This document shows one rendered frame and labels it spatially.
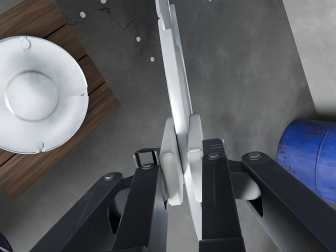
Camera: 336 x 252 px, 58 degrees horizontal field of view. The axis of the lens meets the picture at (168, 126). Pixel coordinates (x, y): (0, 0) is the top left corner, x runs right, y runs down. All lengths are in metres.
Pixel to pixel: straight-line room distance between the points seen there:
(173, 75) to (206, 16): 1.57
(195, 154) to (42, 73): 0.71
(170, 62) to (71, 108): 0.70
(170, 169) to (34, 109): 0.69
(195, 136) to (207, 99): 1.56
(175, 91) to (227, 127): 1.70
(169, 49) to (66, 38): 0.73
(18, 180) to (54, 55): 0.34
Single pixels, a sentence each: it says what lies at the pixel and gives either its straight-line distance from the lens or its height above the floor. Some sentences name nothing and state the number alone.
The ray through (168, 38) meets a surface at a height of 1.04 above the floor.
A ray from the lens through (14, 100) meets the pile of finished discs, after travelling 0.82.
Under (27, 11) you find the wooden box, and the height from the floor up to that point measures 0.35.
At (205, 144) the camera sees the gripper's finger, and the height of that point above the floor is 1.06.
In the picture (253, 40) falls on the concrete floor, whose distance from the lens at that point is 2.06.
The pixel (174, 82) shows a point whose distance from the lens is 0.18.
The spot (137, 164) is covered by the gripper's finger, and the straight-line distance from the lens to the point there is 0.15.
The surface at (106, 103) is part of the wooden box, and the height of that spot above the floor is 0.35.
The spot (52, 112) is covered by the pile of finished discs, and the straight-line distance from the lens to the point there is 0.85.
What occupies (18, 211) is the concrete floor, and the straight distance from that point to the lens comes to 1.30.
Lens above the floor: 1.18
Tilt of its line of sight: 50 degrees down
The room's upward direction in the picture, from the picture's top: 100 degrees clockwise
